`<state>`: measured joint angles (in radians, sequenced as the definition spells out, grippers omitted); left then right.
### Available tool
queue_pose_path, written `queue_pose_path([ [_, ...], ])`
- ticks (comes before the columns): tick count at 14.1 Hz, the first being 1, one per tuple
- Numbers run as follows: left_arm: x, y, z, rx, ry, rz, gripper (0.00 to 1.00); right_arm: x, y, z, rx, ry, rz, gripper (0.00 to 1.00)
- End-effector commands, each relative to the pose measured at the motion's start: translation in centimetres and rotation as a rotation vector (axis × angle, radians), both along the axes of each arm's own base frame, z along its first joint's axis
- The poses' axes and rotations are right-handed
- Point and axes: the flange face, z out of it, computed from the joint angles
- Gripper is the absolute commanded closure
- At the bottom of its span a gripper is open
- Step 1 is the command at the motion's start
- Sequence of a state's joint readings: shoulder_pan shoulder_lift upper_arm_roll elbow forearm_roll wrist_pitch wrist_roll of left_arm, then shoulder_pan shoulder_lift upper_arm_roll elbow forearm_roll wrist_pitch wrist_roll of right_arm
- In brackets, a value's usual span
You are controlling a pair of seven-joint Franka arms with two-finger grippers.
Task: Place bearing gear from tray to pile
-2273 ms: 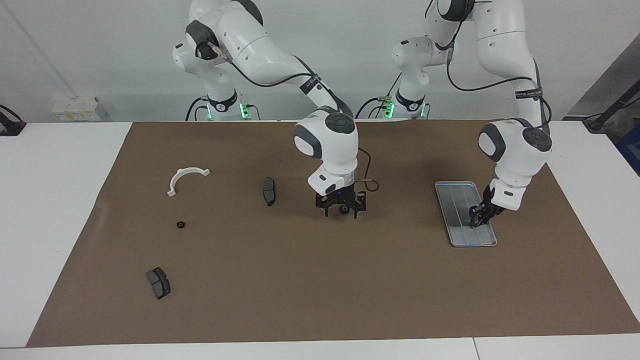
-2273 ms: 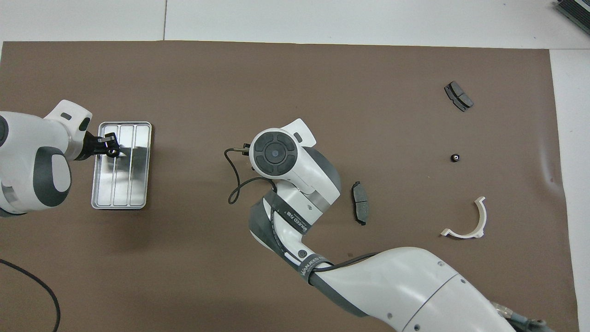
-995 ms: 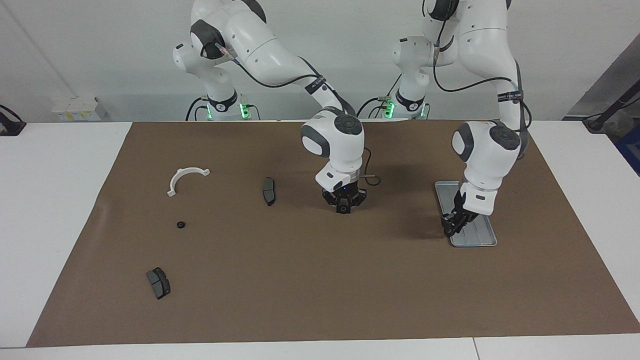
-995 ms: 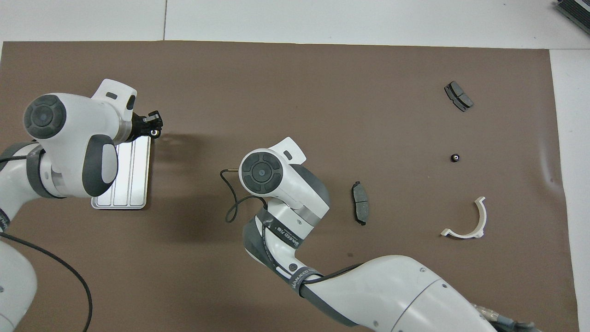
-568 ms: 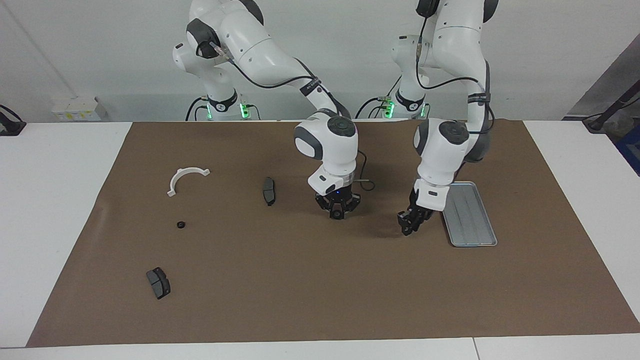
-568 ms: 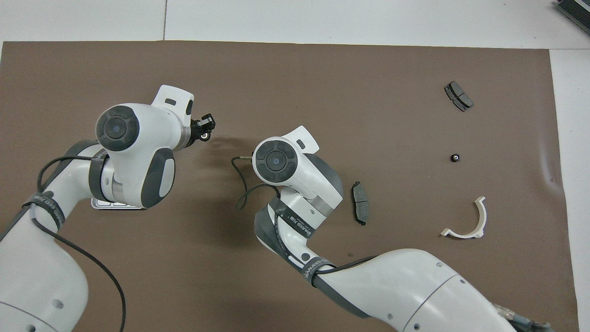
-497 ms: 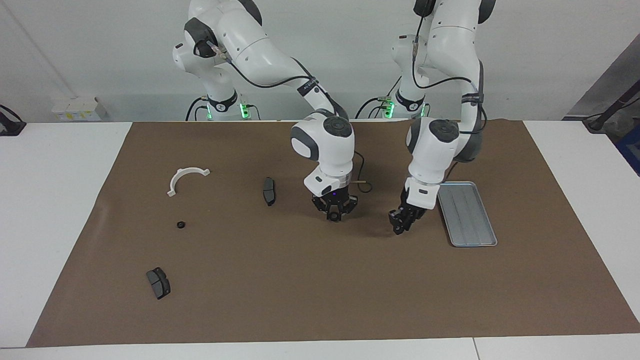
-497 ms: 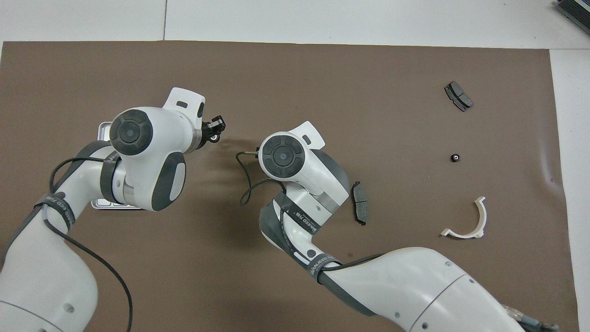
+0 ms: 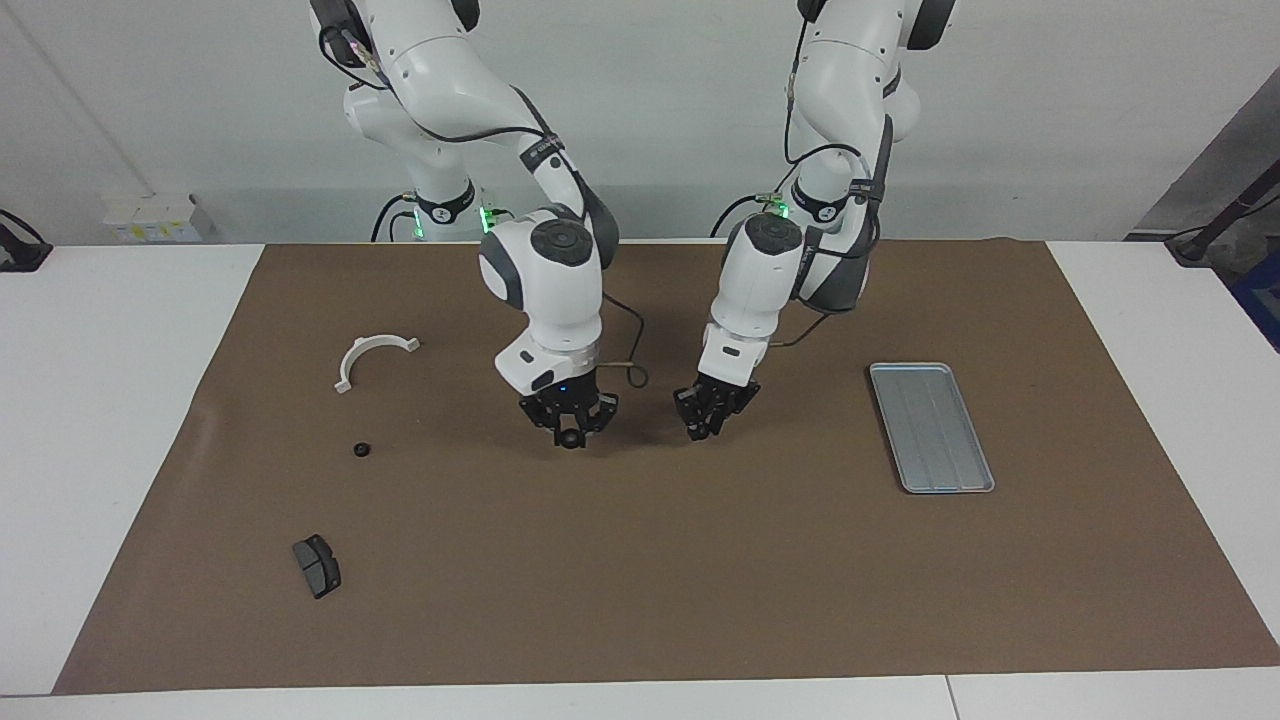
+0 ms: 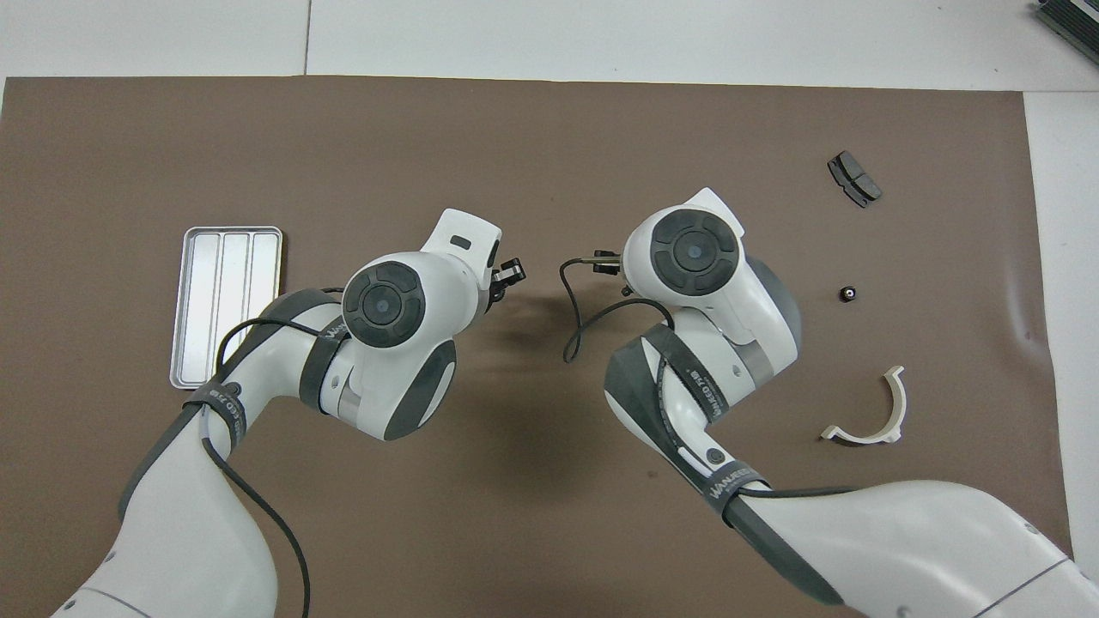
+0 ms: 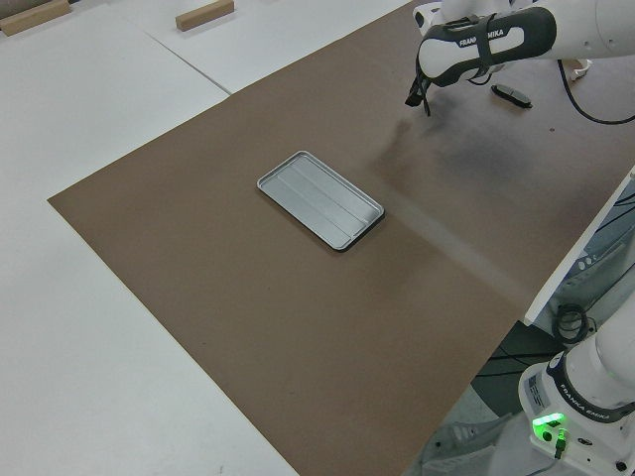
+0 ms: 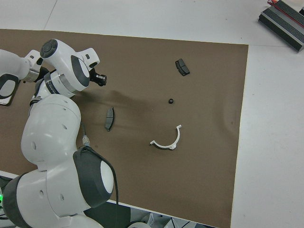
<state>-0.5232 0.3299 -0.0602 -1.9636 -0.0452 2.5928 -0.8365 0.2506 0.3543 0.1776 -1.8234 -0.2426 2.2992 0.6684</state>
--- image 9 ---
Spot black clamp mount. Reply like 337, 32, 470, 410
0, 208, 53, 273

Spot black stand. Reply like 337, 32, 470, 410
1165, 165, 1280, 263

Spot white curved plastic bracket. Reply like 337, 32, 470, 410
333, 335, 422, 395

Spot blue crate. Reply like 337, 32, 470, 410
1228, 245, 1280, 351

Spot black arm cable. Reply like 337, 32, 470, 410
318, 20, 651, 393
765, 0, 891, 349

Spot black base cable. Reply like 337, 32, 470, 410
710, 150, 806, 239
372, 195, 416, 241

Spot brown table mat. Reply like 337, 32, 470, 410
52, 238, 1280, 696

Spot grey metal tray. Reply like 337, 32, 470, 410
868, 362, 996, 495

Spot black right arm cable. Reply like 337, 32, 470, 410
318, 20, 651, 393

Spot white box with yellow labels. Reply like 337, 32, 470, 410
103, 193, 216, 244

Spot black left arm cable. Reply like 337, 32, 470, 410
765, 0, 891, 349

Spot stacked dark grey brake pads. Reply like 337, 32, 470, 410
292, 534, 342, 600

